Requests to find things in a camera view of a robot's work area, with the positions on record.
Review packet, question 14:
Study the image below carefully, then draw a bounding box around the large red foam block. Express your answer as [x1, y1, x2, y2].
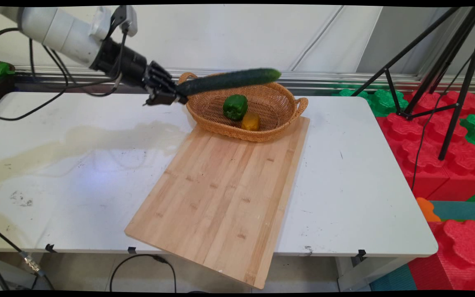
[376, 91, 475, 202]

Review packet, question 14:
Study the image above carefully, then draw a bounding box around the small red foam block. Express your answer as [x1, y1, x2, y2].
[408, 219, 475, 292]

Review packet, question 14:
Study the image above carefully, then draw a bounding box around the woven wicker basket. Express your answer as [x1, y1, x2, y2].
[179, 72, 309, 143]

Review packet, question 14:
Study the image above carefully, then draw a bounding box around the yellow bell pepper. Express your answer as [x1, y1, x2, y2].
[241, 112, 261, 132]

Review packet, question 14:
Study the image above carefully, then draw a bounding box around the thin black tripod cable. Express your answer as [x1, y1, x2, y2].
[411, 53, 474, 193]

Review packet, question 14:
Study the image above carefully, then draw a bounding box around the dark green cucumber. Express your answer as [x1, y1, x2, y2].
[175, 68, 282, 98]

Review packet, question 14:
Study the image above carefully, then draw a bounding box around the teal foam mat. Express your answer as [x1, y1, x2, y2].
[429, 200, 475, 222]

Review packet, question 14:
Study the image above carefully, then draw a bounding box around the black looped floor cable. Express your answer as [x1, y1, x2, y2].
[109, 254, 177, 293]

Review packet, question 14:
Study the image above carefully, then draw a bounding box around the white table leg frame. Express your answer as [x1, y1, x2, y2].
[336, 255, 417, 292]

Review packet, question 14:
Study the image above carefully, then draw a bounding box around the black cable with grey plug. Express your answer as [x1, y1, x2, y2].
[42, 43, 122, 98]

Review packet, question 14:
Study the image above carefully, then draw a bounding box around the long black arm cable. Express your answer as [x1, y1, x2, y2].
[0, 23, 130, 122]

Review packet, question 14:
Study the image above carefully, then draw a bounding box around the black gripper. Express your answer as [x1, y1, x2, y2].
[90, 36, 189, 107]

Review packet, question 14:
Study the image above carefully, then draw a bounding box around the green toy piece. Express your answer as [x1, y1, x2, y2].
[0, 62, 16, 80]

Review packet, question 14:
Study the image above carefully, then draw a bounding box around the cable with metal connector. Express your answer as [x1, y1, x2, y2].
[0, 223, 55, 291]

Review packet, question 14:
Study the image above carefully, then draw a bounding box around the orange foam piece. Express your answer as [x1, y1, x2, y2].
[416, 197, 442, 223]

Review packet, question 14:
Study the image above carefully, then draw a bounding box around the green bell pepper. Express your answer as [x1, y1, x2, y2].
[222, 94, 249, 121]

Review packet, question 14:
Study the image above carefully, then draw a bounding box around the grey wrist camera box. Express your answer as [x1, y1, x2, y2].
[90, 5, 138, 40]

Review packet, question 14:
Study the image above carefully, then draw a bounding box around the wide green foam block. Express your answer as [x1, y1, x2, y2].
[332, 85, 409, 118]

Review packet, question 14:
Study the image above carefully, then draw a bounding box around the black tripod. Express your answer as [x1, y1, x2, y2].
[351, 6, 475, 161]

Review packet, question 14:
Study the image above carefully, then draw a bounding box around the aluminium wall rail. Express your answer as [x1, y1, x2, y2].
[15, 66, 475, 95]

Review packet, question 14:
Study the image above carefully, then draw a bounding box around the bamboo cutting board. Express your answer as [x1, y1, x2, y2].
[125, 116, 310, 290]

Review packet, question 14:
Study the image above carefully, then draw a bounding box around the dark toy bin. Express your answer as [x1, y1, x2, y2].
[0, 58, 16, 113]

